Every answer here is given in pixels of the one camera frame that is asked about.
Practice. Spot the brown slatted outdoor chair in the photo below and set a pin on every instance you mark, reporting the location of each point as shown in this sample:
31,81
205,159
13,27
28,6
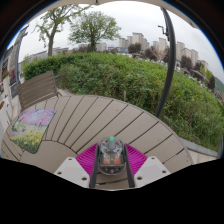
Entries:
36,87

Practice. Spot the round leafy tree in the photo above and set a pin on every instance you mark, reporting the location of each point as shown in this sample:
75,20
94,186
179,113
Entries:
93,28

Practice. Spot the green hedge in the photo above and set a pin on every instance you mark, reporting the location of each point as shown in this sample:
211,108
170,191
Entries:
126,80

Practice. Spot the distant apartment buildings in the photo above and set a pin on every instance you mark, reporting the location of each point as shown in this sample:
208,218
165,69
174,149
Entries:
183,51

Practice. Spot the beige cantilever patio umbrella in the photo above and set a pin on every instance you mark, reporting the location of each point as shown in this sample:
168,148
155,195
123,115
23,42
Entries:
170,63

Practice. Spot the transparent computer mouse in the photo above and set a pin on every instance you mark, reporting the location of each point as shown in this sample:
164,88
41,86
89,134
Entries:
111,156

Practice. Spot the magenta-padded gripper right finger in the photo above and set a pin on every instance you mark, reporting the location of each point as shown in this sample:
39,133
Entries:
148,170

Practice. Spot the flower print mouse pad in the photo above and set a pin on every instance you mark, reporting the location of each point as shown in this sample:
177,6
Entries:
31,130

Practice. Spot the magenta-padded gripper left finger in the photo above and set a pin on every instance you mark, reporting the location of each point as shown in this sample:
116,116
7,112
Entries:
74,171

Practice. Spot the dark grey tall pylon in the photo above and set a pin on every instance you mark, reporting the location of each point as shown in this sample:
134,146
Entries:
16,60

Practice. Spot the thin leaning tree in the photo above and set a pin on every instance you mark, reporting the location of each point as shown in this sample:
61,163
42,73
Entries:
51,33

